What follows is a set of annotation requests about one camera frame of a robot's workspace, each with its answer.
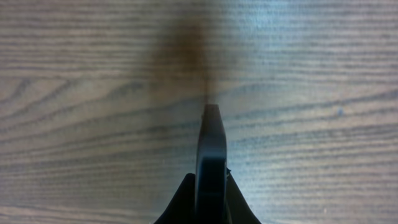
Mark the blue screen smartphone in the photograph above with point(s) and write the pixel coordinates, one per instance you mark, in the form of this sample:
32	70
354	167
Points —
210	182

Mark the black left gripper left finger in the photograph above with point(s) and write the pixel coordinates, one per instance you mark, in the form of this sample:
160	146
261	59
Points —
180	208

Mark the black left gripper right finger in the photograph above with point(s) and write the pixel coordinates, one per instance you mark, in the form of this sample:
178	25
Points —
237	209

